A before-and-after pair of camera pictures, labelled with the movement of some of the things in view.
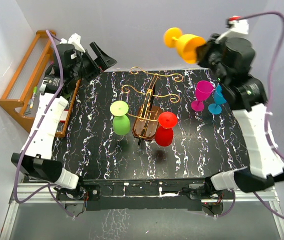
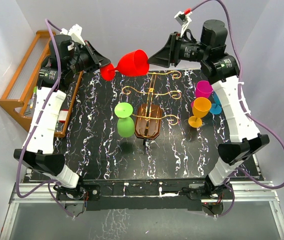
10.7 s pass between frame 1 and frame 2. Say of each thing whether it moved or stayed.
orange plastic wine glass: moved
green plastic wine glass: moved
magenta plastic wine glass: stayed
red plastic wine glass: moved
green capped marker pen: stayed
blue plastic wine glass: stayed
